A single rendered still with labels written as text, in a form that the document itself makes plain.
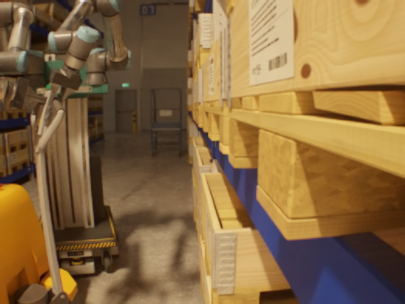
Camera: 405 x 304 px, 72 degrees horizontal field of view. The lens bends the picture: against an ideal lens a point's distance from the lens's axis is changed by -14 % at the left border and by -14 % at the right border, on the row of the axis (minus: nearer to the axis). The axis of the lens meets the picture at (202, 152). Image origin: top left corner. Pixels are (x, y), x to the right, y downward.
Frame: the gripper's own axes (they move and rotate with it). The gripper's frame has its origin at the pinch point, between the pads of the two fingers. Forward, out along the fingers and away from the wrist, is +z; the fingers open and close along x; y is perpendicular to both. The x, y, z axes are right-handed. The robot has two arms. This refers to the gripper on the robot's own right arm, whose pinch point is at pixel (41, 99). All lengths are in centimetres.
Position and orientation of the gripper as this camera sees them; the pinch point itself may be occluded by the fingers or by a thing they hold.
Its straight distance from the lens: 149.4
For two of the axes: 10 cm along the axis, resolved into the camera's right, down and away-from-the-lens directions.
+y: 7.2, 1.0, -6.9
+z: 6.7, 1.7, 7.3
